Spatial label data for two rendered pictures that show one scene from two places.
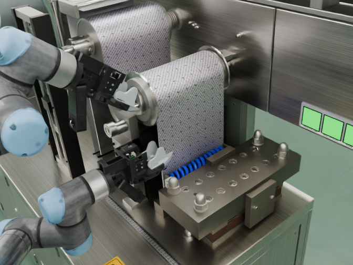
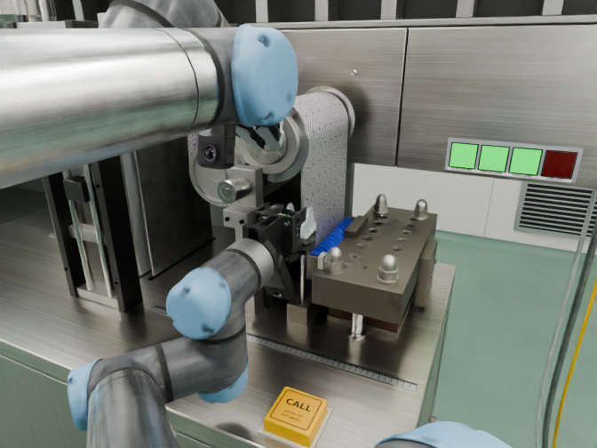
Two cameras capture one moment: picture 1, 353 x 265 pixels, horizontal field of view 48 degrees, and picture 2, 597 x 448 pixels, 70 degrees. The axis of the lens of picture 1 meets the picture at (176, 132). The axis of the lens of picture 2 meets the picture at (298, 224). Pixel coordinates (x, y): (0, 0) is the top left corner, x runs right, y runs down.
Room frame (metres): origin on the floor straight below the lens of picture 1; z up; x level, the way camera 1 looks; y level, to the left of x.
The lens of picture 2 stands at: (0.23, 0.40, 1.40)
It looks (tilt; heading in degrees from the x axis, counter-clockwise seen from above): 22 degrees down; 331
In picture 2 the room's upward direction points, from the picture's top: straight up
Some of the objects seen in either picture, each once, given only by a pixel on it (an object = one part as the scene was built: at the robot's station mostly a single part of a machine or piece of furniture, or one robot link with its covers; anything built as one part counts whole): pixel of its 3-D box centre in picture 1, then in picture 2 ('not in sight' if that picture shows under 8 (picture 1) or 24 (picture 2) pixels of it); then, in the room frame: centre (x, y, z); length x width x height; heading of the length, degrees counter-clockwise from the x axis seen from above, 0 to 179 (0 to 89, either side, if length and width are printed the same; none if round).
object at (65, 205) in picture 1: (65, 201); (214, 294); (0.70, 0.27, 1.11); 0.11 x 0.08 x 0.09; 127
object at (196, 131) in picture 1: (193, 135); (325, 200); (0.93, -0.05, 1.11); 0.23 x 0.01 x 0.18; 127
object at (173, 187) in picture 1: (173, 184); (334, 259); (0.80, 0.02, 1.05); 0.04 x 0.04 x 0.04
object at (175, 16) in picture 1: (167, 21); not in sight; (1.28, 0.00, 1.34); 0.07 x 0.07 x 0.07; 37
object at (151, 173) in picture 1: (148, 170); (300, 243); (0.81, 0.08, 1.09); 0.09 x 0.05 x 0.02; 126
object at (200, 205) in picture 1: (200, 200); (388, 267); (0.73, -0.05, 1.05); 0.04 x 0.04 x 0.04
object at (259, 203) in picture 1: (260, 203); (427, 272); (0.80, -0.22, 0.97); 0.10 x 0.03 x 0.11; 127
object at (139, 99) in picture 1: (136, 100); (266, 141); (0.90, 0.10, 1.25); 0.07 x 0.02 x 0.07; 37
